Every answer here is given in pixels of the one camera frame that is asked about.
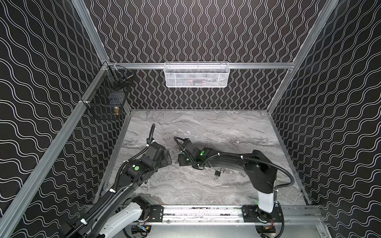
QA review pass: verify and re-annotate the aluminium corner frame post left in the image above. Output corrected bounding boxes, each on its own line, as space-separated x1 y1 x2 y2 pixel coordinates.
72 0 110 62

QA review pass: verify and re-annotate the brass padlock in basket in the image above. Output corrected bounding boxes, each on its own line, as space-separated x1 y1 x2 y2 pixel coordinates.
114 107 120 116

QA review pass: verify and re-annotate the aluminium corner frame post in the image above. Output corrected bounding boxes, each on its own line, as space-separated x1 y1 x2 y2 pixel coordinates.
72 0 110 62
267 0 339 115

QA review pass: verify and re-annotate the aluminium back horizontal rail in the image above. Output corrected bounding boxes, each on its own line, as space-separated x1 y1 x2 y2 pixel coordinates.
111 62 296 70

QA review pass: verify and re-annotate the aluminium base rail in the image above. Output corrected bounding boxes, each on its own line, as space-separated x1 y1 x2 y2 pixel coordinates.
83 204 331 238

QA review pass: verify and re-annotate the white mesh wall basket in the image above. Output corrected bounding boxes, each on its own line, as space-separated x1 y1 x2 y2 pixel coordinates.
163 66 230 88

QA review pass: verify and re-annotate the aluminium left side rail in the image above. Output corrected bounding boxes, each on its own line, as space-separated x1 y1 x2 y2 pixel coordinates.
1 63 108 238

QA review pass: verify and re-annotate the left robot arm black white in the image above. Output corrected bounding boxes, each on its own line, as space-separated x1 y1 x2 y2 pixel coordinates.
59 124 172 238

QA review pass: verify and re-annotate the black wire wall basket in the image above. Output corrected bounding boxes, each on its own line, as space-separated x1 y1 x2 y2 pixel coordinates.
85 65 135 122

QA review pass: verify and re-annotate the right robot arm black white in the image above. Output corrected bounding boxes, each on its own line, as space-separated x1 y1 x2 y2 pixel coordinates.
174 136 295 214

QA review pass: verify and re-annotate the aluminium corner frame post right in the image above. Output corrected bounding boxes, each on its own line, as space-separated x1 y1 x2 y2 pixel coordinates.
267 0 339 115

